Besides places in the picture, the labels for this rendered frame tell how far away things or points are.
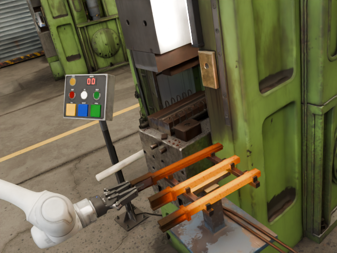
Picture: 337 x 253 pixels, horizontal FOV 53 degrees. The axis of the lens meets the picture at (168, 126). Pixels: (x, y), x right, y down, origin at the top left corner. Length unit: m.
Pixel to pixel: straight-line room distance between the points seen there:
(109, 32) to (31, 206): 5.73
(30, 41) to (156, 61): 8.14
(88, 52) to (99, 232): 4.44
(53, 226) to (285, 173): 1.41
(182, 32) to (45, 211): 1.03
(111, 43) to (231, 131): 5.21
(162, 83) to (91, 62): 4.72
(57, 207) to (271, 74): 1.15
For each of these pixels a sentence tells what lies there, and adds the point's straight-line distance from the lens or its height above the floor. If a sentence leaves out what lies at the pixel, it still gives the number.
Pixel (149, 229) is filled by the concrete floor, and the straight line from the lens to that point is 2.62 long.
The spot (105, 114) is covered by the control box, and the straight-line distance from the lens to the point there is 2.07.
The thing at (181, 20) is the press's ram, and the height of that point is 1.48.
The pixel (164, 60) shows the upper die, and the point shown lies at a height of 1.31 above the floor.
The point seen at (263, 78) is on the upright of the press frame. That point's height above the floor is 1.17.
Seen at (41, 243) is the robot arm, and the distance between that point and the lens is 1.23.
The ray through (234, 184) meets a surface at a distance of 1.22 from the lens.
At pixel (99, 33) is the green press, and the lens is 6.60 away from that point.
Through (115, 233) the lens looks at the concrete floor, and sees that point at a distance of 2.69.
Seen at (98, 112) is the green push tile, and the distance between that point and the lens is 2.09.
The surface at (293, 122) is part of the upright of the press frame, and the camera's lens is 1.90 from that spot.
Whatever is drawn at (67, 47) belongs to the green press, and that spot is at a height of 0.58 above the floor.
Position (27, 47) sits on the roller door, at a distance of 9.68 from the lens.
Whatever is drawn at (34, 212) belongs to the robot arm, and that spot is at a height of 1.18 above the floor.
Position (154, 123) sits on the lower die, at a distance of 1.88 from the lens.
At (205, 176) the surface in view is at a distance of 1.28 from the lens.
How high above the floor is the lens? 1.76
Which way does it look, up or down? 26 degrees down
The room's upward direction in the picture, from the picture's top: 12 degrees counter-clockwise
